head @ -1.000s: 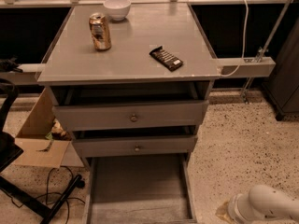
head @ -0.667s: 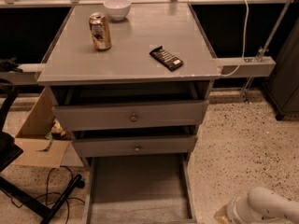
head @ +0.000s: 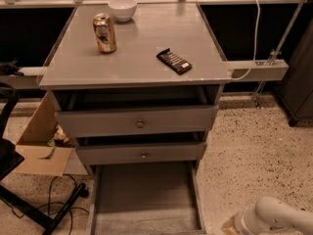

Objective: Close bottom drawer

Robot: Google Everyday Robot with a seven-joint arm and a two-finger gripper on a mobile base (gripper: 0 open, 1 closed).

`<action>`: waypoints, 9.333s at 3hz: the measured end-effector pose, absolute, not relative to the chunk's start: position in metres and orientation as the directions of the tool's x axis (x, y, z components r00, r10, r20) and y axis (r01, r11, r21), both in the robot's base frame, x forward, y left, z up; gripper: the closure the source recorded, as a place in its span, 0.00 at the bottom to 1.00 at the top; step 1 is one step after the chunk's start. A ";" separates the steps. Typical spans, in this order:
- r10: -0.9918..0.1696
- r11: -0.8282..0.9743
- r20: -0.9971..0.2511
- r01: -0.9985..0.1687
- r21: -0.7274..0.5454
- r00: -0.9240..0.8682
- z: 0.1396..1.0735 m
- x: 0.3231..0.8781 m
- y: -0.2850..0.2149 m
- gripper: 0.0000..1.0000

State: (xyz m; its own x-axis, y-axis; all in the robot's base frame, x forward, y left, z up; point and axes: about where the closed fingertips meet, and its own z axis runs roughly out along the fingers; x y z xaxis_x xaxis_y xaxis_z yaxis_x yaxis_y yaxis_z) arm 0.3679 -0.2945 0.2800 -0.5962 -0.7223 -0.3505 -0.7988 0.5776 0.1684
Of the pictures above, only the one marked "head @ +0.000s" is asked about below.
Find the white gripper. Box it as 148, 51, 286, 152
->
221, 207, 260, 235

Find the grey bottom drawer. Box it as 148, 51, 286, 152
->
86, 162, 206, 235

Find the grey drawer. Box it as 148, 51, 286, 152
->
86, 162, 206, 235
75, 132, 206, 165
54, 95, 219, 139

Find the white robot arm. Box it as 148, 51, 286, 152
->
222, 196, 313, 235

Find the grey middle drawer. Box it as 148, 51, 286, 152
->
75, 132, 206, 165

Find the grey drawer cabinet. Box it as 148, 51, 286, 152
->
38, 2, 233, 188

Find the grey top drawer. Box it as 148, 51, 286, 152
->
54, 95, 219, 139

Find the dark cabinet at right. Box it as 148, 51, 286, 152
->
276, 21, 313, 126

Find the dark chocolate bar wrapper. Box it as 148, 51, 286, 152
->
156, 48, 193, 75

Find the metal diagonal rod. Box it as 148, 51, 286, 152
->
250, 0, 313, 110

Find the brown cardboard box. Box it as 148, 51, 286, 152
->
14, 94, 87, 176

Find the gold soda can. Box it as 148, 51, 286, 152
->
93, 14, 116, 54

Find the white ceramic bowl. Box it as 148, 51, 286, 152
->
109, 0, 137, 22

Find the black object on beam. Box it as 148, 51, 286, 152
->
0, 61, 23, 76

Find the black floor cable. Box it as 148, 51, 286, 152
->
9, 173, 91, 235

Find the white cable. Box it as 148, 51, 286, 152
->
230, 0, 261, 82

